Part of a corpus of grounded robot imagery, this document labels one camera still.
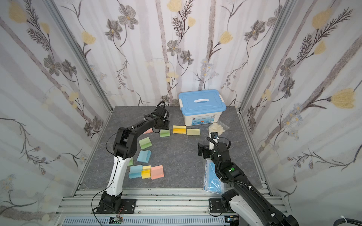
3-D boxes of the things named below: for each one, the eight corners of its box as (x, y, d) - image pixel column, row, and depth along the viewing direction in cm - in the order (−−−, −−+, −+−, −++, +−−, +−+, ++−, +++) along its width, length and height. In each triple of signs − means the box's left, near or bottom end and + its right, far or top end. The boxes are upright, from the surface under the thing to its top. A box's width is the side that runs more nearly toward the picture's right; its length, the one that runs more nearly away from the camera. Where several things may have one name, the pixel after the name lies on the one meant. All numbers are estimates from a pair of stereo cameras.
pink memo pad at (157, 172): (152, 179, 85) (151, 178, 83) (151, 168, 90) (150, 167, 88) (164, 176, 87) (163, 175, 85) (162, 166, 91) (162, 164, 89)
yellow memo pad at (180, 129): (172, 133, 108) (172, 132, 106) (173, 127, 112) (172, 125, 110) (185, 133, 108) (186, 132, 106) (185, 127, 112) (185, 125, 110)
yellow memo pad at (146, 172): (142, 179, 85) (141, 177, 83) (142, 167, 90) (141, 166, 88) (150, 177, 86) (149, 176, 84) (150, 166, 90) (149, 164, 88)
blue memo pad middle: (137, 161, 92) (136, 159, 90) (141, 150, 97) (141, 148, 95) (148, 162, 91) (147, 161, 89) (151, 152, 96) (151, 150, 94)
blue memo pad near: (130, 179, 85) (128, 177, 82) (131, 168, 90) (129, 166, 87) (142, 177, 86) (141, 175, 83) (142, 166, 90) (141, 164, 87)
